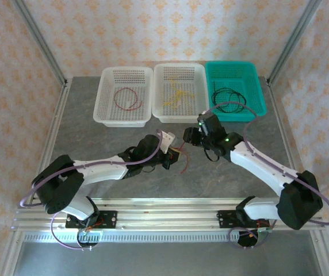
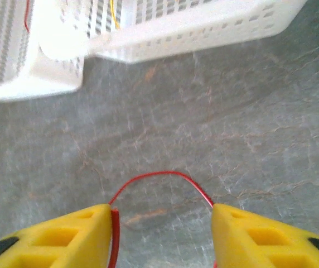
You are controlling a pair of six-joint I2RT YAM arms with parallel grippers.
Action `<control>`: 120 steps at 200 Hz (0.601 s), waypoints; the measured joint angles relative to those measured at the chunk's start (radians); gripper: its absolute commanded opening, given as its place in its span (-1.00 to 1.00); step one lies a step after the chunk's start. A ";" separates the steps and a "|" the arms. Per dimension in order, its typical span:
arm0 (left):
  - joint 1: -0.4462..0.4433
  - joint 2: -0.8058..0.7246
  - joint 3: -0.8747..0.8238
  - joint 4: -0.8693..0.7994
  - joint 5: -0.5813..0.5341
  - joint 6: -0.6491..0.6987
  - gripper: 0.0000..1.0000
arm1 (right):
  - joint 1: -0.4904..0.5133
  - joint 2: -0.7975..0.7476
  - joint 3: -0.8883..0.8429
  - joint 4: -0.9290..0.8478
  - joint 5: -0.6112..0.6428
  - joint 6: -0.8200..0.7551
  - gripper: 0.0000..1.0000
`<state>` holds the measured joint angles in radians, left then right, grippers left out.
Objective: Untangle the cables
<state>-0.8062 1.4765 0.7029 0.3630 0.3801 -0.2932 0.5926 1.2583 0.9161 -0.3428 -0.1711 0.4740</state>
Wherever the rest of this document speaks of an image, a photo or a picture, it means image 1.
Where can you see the white perforated plastic basket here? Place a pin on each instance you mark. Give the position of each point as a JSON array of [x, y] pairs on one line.
[[179, 74], [122, 80]]

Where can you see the teal perforated plastic basket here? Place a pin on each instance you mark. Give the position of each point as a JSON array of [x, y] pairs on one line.
[[233, 72]]

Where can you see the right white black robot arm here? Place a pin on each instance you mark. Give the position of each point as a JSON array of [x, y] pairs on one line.
[[262, 166]]

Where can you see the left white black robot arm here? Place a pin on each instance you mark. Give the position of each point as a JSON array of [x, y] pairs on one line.
[[101, 169]]

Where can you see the grey metal shelf panel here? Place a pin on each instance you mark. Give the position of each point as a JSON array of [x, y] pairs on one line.
[[164, 258]]

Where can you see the small green circuit board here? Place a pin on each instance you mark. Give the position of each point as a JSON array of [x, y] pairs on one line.
[[265, 229]]

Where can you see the patterned backdrop cloth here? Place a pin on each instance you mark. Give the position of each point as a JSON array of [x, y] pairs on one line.
[[164, 28]]

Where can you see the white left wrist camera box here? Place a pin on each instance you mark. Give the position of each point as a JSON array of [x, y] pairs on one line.
[[167, 139]]

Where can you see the aluminium mounting rail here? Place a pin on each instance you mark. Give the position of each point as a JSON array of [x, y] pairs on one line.
[[167, 215]]

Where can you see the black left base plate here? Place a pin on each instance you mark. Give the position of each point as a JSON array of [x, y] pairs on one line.
[[110, 220]]

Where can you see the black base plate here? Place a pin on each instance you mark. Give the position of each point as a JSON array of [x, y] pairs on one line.
[[225, 220], [110, 220]]

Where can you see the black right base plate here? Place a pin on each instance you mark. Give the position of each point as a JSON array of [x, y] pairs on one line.
[[225, 220]]

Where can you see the aluminium frame post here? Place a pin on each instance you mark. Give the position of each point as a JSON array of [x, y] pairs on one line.
[[38, 40], [296, 37]]

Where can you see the aluminium table edge rail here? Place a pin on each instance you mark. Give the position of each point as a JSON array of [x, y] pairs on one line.
[[9, 258], [319, 258]]

